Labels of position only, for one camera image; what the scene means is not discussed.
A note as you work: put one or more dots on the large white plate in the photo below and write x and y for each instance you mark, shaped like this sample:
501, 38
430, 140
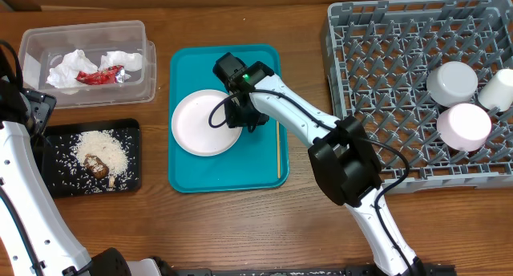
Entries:
191, 129

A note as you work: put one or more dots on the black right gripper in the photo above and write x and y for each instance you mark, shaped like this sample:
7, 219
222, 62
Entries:
240, 115

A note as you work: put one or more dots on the white rice pile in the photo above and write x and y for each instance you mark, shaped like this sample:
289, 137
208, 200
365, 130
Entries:
100, 145

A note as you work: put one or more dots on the grey bowl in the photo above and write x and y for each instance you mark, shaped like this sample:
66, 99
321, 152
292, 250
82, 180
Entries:
452, 83

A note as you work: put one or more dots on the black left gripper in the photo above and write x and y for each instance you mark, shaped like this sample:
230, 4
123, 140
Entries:
44, 105

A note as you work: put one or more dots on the clear plastic waste bin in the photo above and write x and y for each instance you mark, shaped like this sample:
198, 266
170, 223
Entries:
44, 48

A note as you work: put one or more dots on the grey dishwasher rack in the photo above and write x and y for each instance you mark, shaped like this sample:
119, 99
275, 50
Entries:
377, 57

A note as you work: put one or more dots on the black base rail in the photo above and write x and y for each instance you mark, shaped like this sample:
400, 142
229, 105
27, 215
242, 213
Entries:
363, 270

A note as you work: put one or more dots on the white napkin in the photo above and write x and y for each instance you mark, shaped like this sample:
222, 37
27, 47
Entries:
130, 61
64, 75

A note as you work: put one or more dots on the white paper cup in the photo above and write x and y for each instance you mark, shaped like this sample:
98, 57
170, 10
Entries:
497, 93

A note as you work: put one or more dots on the wooden chopstick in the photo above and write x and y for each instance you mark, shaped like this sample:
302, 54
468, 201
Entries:
278, 150

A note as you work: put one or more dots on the teal serving tray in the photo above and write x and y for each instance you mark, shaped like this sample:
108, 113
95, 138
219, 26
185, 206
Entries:
251, 163

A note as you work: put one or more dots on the red foil wrapper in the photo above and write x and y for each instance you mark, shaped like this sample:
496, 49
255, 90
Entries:
113, 74

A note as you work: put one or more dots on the black food waste tray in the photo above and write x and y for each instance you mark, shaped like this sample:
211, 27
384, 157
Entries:
132, 147

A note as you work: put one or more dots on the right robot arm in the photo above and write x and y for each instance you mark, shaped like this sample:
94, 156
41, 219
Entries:
344, 162

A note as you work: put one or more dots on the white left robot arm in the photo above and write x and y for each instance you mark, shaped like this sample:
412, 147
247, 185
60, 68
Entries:
33, 232

